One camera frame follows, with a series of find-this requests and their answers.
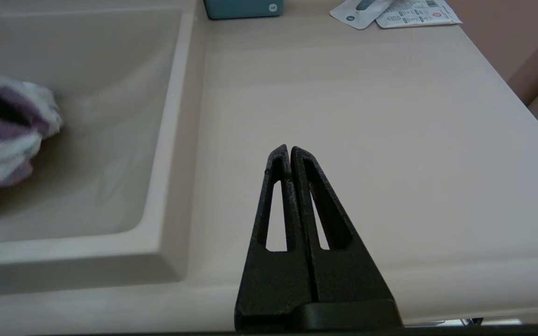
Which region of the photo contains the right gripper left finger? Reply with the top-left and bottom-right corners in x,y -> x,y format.
234,144 -> 319,332

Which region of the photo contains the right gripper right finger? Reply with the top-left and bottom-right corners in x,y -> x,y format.
290,146 -> 395,304

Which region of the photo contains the purple white striped towel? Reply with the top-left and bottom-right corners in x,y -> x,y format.
0,75 -> 64,221

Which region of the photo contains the beige sink basin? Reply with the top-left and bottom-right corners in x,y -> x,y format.
0,5 -> 209,299

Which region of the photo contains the white sachet grey print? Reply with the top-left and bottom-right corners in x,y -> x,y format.
329,0 -> 393,30

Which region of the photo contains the blue soap dish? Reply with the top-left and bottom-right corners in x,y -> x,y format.
204,0 -> 284,20

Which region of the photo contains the white sachet with text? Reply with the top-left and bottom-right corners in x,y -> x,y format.
375,0 -> 462,29

